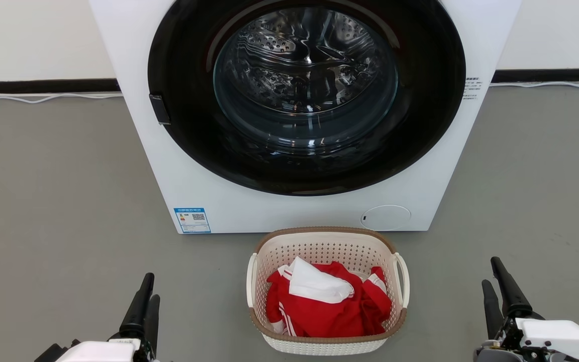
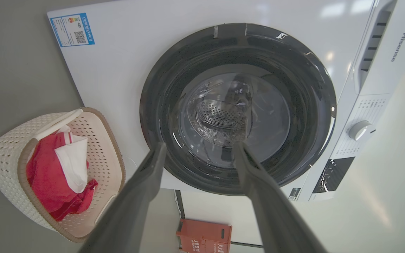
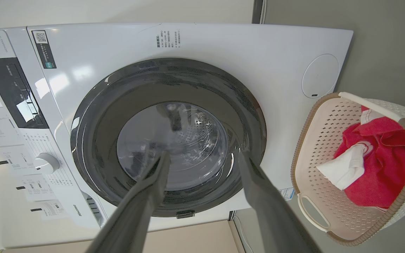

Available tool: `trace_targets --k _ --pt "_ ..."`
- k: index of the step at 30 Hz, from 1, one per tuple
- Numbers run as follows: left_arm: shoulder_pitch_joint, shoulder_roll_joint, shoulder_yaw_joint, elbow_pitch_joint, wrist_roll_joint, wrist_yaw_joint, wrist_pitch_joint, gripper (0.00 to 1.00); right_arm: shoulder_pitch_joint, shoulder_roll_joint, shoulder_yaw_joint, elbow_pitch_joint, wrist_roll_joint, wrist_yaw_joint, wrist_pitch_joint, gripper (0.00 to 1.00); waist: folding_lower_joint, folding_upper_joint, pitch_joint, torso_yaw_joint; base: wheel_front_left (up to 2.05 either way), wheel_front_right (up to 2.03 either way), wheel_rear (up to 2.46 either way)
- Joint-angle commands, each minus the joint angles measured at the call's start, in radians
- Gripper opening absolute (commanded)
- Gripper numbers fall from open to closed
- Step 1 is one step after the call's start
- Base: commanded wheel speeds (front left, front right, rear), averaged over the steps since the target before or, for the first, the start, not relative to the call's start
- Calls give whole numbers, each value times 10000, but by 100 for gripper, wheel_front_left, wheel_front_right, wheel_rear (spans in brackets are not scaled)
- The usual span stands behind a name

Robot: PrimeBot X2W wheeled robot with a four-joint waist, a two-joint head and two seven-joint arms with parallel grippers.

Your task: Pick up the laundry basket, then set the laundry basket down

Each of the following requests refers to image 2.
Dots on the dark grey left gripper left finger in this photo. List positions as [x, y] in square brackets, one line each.
[132, 207]

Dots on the white garment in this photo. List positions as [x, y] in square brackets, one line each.
[74, 163]

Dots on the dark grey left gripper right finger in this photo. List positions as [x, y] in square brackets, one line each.
[276, 214]

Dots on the red garment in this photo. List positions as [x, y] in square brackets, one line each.
[46, 179]

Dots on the white washer control knob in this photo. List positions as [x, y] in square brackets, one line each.
[360, 130]

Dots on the cream perforated laundry basket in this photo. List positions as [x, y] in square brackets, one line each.
[9, 158]

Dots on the blue energy label sticker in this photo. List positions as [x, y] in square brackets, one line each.
[72, 29]

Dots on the round dark glass washer door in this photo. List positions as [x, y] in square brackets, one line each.
[294, 116]

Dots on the black washer display panel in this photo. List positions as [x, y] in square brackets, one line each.
[333, 174]

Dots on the red box with white print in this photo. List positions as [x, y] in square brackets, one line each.
[204, 237]

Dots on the white front-load washing machine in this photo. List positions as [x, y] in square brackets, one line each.
[125, 70]

